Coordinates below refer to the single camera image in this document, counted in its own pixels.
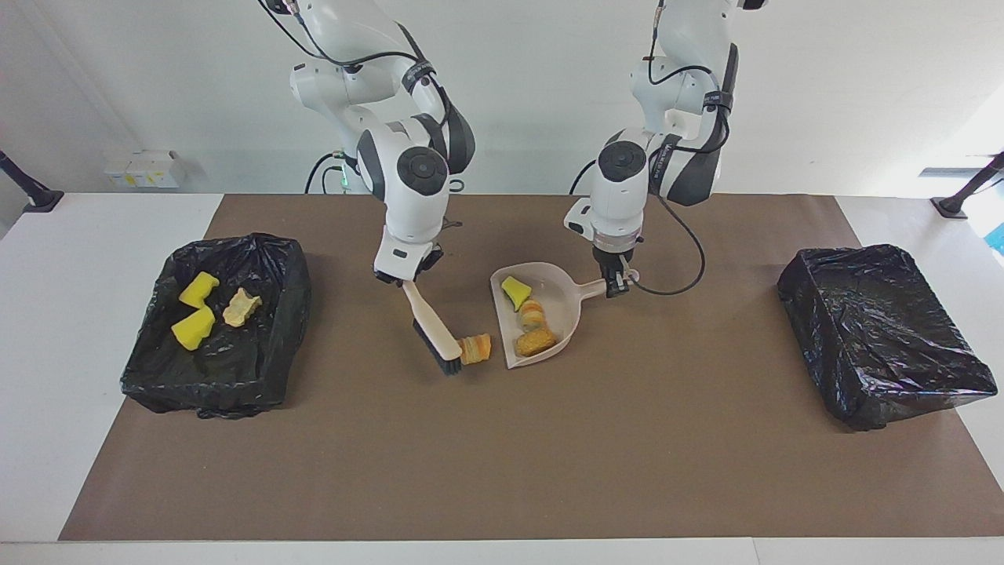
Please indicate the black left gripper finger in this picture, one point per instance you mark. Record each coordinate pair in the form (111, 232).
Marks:
(625, 279)
(610, 282)

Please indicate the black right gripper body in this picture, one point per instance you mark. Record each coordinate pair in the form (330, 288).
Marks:
(431, 257)

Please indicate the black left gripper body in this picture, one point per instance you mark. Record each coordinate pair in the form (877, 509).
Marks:
(616, 256)

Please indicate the beige plastic dustpan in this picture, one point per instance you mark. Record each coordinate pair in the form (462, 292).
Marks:
(561, 314)

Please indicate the beige brush black bristles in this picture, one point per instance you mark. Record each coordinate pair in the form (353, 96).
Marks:
(430, 322)

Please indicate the striped bread slice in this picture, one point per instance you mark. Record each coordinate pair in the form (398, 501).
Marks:
(475, 349)
(532, 315)

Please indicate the small yellow green sponge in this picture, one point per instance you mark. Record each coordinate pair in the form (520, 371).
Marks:
(516, 292)

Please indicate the golden brown bread roll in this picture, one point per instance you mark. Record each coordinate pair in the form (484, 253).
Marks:
(535, 342)

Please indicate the yellow sponge piece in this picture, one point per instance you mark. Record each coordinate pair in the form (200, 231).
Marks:
(198, 289)
(193, 328)

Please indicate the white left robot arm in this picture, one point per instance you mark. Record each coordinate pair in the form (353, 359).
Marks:
(620, 196)

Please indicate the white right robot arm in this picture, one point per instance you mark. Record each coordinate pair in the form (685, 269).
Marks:
(408, 227)

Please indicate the bin with black bag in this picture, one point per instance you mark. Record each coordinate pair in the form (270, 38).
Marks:
(251, 369)
(878, 337)

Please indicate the brown paper table mat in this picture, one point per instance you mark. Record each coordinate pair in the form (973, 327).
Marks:
(502, 486)

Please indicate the grey window ledge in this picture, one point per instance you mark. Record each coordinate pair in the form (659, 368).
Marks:
(949, 171)

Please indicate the black stand pole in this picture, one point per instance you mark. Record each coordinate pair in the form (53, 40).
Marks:
(969, 188)
(27, 188)

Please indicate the turquoise object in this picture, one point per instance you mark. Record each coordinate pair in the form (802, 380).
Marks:
(999, 235)

